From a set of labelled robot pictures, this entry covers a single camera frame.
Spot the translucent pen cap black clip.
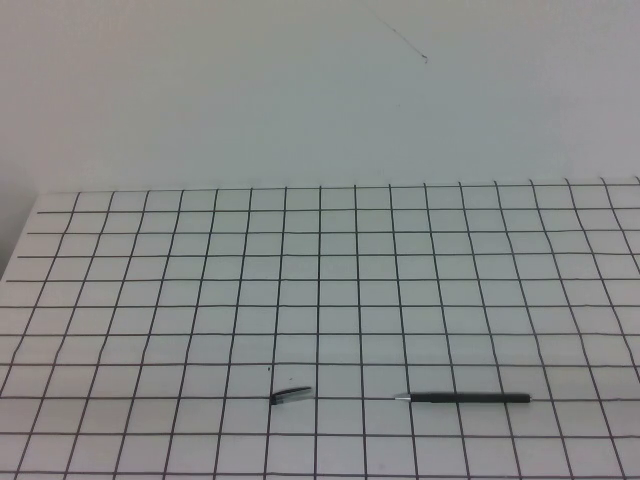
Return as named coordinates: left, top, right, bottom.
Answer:
left=269, top=386, right=315, bottom=407

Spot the black pen silver tip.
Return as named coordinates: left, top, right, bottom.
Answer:
left=393, top=392, right=534, bottom=406

